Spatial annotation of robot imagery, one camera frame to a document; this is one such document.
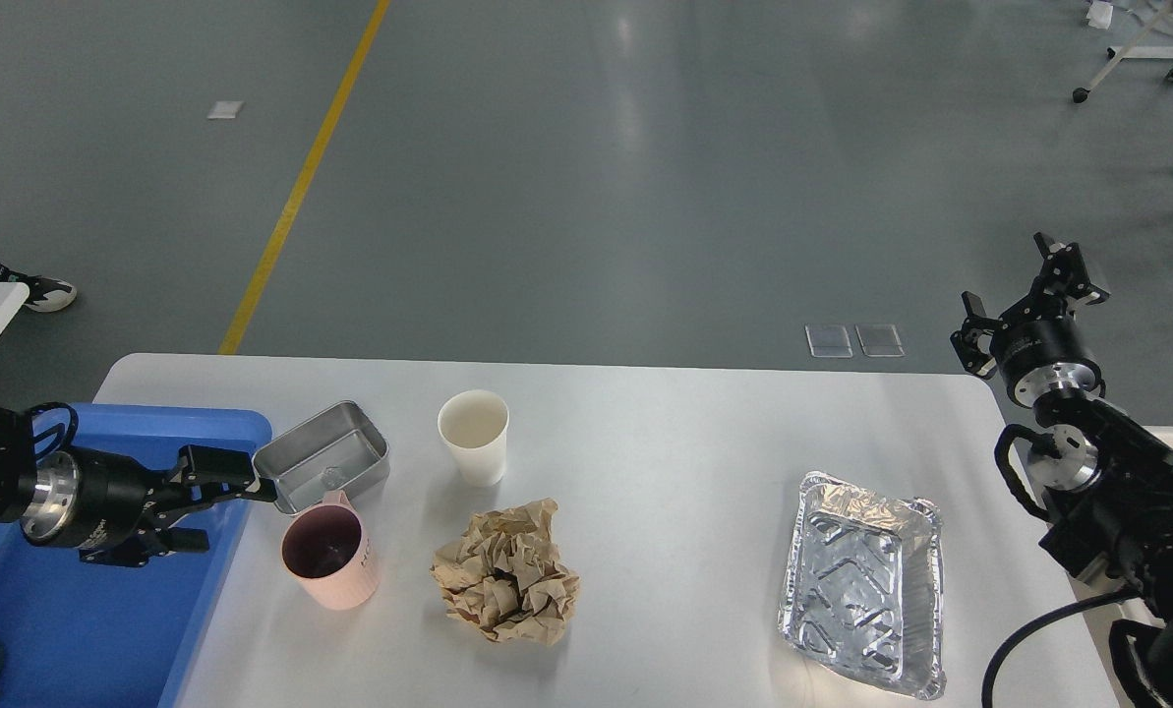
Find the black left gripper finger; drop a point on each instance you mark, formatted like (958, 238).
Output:
(205, 476)
(148, 544)

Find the stainless steel rectangular container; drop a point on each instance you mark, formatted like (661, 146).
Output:
(338, 449)

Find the seated person in black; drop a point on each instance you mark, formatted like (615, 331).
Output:
(46, 295)

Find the clear floor plate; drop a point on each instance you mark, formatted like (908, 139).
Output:
(829, 341)
(880, 341)

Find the clear floor plate right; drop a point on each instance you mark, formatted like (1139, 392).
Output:
(880, 341)

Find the aluminium foil tray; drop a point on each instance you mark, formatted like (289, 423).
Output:
(863, 591)

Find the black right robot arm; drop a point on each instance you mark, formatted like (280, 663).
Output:
(1101, 482)

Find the pink ribbed mug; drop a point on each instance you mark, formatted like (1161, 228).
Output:
(328, 550)

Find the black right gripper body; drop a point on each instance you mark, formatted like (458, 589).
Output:
(1044, 355)

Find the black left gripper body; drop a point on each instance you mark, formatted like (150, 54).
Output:
(87, 499)

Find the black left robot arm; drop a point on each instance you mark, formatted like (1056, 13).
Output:
(152, 434)

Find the clear floor plate left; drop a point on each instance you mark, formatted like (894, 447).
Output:
(829, 341)

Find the beige plastic bin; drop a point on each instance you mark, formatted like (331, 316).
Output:
(1096, 580)

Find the white paper scrap on floor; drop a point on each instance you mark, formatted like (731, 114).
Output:
(224, 110)

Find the crumpled brown paper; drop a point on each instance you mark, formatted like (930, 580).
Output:
(503, 575)

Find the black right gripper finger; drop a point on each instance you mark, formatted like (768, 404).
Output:
(979, 341)
(1063, 285)

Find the blue plastic tray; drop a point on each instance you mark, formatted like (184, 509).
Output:
(85, 635)

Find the white paper cup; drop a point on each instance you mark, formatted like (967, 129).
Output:
(473, 425)

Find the white wheeled cart frame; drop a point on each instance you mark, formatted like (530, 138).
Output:
(1151, 49)

